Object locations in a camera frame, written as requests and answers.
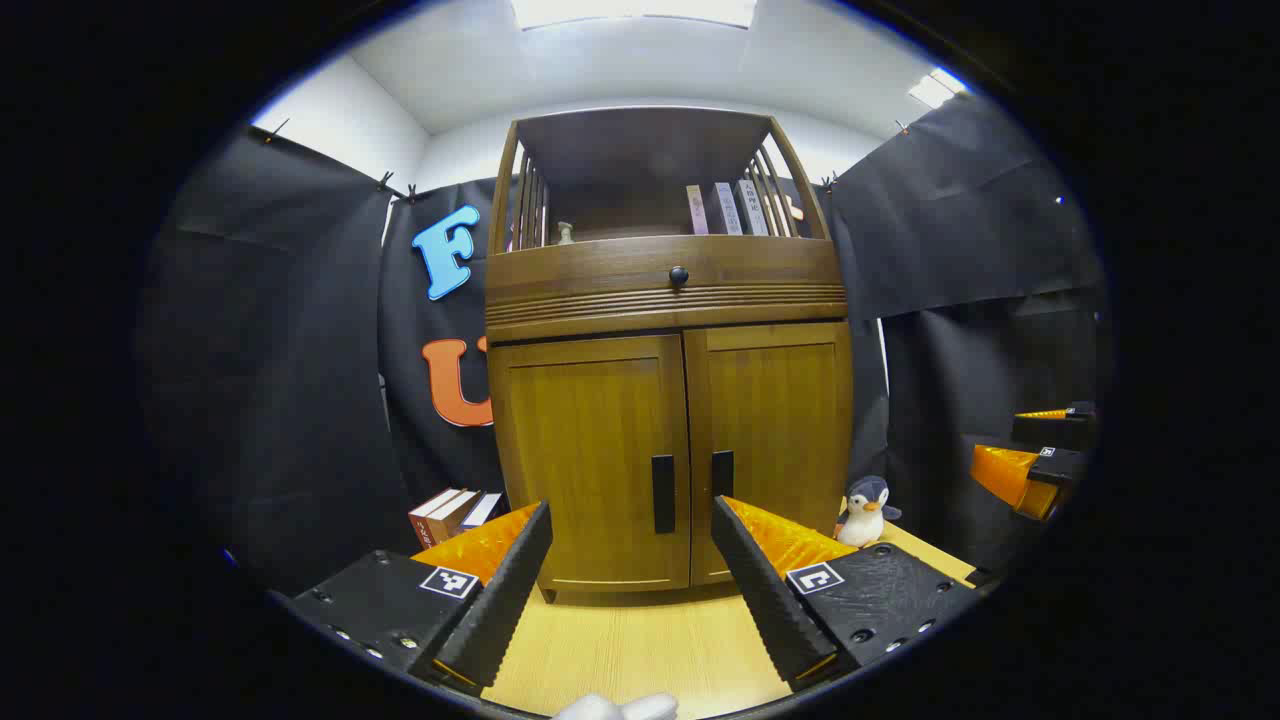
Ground wooden drawer with black knob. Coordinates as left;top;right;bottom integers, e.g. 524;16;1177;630
486;236;849;326

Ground white spine book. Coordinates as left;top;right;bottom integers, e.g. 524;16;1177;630
735;180;771;237

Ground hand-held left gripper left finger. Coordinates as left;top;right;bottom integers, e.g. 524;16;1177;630
285;500;554;696

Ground ceiling light panel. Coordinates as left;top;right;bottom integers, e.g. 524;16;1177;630
510;0;758;29
908;68;969;109

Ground brown book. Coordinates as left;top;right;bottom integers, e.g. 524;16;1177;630
440;490;483;538

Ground penguin plush toy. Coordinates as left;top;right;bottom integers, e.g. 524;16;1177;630
835;475;903;549

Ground red book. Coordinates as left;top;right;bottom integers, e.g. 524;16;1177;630
408;487;466;549

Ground black backdrop cloth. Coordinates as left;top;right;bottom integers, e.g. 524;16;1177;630
140;95;1111;601

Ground wooden cabinet door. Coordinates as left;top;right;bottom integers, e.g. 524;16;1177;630
685;322;854;586
490;335;691;593

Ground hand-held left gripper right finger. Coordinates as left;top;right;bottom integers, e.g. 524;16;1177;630
712;495;986;691

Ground wooden double-door shoe cabinet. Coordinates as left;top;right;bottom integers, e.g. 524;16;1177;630
483;105;856;606

